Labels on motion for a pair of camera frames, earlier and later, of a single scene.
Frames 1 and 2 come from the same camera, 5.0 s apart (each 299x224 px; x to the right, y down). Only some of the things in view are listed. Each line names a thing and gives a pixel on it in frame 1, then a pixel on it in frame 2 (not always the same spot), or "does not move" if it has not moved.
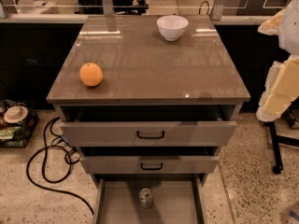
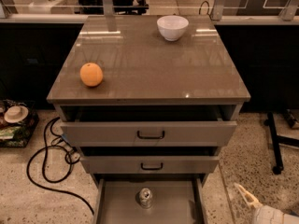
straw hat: (15, 114) does not move
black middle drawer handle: (151, 168) does not move
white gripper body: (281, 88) -> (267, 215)
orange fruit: (91, 75) does not move
